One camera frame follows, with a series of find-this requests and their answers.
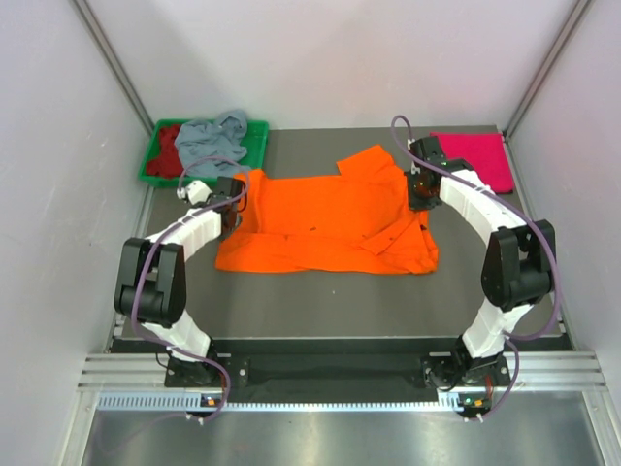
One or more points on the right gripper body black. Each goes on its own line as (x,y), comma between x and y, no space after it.
(418,200)

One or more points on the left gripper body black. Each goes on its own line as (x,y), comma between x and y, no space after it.
(230,228)

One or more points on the orange t shirt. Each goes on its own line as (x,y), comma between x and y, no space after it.
(357,220)

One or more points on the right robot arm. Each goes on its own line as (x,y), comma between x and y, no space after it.
(517,266)

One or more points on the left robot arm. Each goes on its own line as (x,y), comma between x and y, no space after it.
(151,289)

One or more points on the grey-blue t shirt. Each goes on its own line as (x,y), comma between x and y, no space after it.
(210,149)

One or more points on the green plastic bin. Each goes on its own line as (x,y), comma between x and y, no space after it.
(255,141)

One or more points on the dark red t shirt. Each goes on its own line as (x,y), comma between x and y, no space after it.
(166,162)

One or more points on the folded pink t shirt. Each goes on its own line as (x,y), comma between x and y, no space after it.
(485,152)

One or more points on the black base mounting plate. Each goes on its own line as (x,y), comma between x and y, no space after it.
(312,389)

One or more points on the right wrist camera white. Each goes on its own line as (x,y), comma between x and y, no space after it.
(414,167)

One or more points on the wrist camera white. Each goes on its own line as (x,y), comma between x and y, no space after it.
(194,193)
(414,167)

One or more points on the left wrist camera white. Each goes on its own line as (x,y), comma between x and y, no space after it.
(194,193)

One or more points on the aluminium corner post left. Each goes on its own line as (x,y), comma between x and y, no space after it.
(96,31)

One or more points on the aluminium corner post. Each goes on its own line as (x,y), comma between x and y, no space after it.
(96,31)
(577,13)

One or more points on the aluminium front rail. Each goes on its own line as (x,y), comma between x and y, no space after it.
(535,370)

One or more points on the slotted cable duct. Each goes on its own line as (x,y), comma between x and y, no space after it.
(196,402)

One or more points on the aluminium corner post right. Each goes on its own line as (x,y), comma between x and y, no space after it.
(577,13)

